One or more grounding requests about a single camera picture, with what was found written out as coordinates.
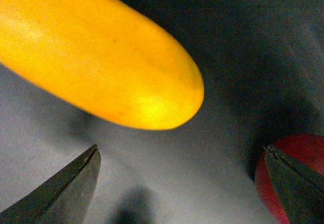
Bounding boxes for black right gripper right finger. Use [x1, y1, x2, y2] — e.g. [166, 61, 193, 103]
[264, 145, 323, 223]

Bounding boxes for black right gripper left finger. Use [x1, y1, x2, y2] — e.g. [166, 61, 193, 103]
[1, 145, 101, 223]

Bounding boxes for yellow mango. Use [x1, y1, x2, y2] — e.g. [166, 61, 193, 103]
[1, 0, 204, 130]

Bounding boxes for red round fruit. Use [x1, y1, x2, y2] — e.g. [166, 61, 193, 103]
[254, 134, 323, 223]

